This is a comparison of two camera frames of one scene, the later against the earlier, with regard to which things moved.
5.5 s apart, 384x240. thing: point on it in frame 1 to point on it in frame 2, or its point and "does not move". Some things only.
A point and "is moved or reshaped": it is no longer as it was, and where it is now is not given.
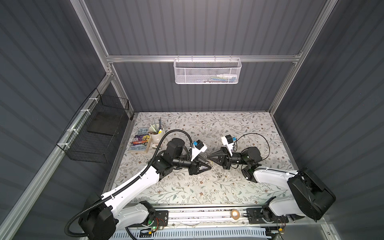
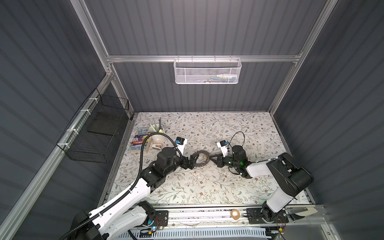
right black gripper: (224, 159) does not move
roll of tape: (235, 214) does not move
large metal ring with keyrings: (217, 172) is moved or reshaped
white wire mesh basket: (191, 70) does not move
